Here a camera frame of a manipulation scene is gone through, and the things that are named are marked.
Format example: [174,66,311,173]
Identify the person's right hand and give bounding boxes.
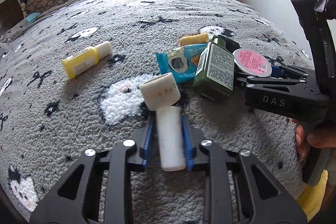
[291,119,336,162]

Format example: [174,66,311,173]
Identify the dark wooden headboard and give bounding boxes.
[0,0,23,32]

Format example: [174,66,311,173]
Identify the white plastic bottle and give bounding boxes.
[155,106,186,172]

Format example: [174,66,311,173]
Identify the dark green rectangular bottle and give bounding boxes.
[193,35,236,102]

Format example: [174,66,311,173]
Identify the blue snack wrapper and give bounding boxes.
[155,43,207,84]

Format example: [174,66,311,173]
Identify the small teal item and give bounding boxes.
[26,12,41,23]

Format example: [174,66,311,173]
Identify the small yellow tube bottle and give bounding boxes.
[179,33,209,47]

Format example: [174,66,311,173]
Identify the yellow bottle white cap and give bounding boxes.
[62,42,112,79]

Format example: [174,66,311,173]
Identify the round tin pink label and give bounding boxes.
[233,48,272,77]

